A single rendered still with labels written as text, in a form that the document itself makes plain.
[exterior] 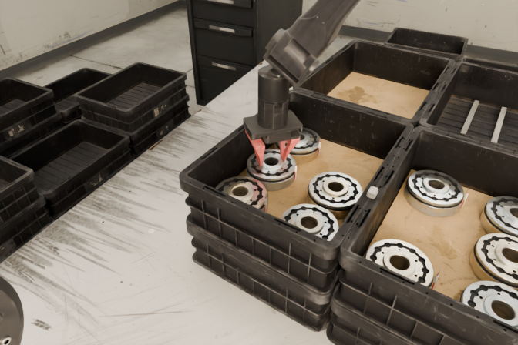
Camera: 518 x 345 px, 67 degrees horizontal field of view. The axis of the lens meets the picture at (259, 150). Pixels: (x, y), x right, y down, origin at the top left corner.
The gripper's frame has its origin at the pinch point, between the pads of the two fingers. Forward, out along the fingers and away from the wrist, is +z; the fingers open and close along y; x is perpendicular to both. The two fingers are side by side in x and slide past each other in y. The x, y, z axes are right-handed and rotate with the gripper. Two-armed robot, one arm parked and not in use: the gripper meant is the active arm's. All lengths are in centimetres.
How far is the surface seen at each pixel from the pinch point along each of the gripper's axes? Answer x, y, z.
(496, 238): 30.8, -28.7, 1.0
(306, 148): -2.6, -9.0, 0.9
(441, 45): -113, -145, 34
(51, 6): -309, 80, 45
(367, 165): 3.7, -21.0, 4.0
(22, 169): -54, 62, 28
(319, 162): -0.9, -11.7, 4.1
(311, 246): 27.2, 4.0, -5.0
